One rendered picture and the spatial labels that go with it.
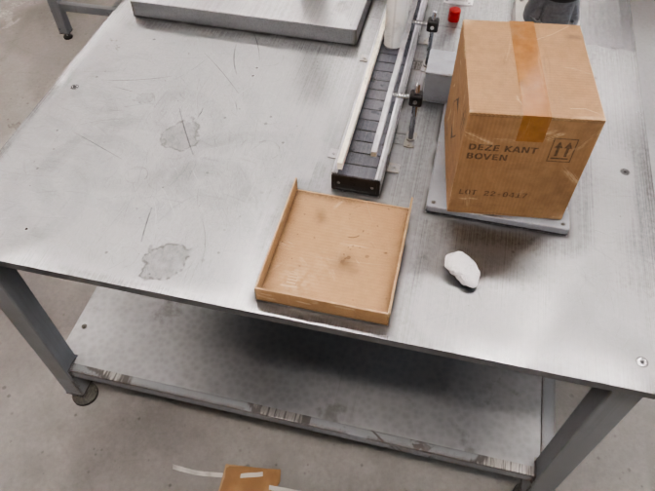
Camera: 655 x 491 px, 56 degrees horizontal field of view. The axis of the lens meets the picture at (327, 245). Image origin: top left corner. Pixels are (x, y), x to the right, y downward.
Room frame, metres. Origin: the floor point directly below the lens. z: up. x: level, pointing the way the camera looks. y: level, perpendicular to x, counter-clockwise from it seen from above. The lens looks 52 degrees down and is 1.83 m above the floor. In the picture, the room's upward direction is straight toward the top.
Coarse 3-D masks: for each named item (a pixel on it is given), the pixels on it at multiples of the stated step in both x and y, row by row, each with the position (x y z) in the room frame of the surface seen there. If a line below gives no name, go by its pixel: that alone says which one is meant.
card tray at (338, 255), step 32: (288, 224) 0.84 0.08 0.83; (320, 224) 0.84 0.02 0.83; (352, 224) 0.84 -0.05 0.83; (384, 224) 0.84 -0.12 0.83; (288, 256) 0.75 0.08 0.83; (320, 256) 0.75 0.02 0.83; (352, 256) 0.75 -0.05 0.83; (384, 256) 0.75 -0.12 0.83; (256, 288) 0.65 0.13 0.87; (288, 288) 0.68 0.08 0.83; (320, 288) 0.68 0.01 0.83; (352, 288) 0.67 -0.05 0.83; (384, 288) 0.67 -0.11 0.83; (384, 320) 0.59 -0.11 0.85
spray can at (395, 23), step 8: (392, 0) 1.40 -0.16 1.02; (400, 0) 1.40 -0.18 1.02; (392, 8) 1.40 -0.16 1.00; (400, 8) 1.40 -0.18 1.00; (392, 16) 1.40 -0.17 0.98; (400, 16) 1.40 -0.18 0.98; (392, 24) 1.40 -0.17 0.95; (400, 24) 1.40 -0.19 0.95; (384, 32) 1.43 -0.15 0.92; (392, 32) 1.40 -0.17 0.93; (400, 32) 1.40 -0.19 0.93; (384, 40) 1.42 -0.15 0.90; (392, 40) 1.40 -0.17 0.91; (400, 40) 1.40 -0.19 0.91; (392, 48) 1.40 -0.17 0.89
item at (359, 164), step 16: (416, 16) 1.56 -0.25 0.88; (384, 48) 1.41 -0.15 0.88; (384, 64) 1.34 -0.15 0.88; (384, 80) 1.27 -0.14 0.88; (400, 80) 1.27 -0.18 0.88; (368, 96) 1.21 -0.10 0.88; (384, 96) 1.21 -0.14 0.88; (368, 112) 1.15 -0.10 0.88; (368, 128) 1.09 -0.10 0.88; (384, 128) 1.09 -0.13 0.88; (352, 144) 1.04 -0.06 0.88; (368, 144) 1.04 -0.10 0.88; (352, 160) 0.99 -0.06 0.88; (368, 160) 0.99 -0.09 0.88; (352, 176) 0.94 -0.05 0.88; (368, 176) 0.94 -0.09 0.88
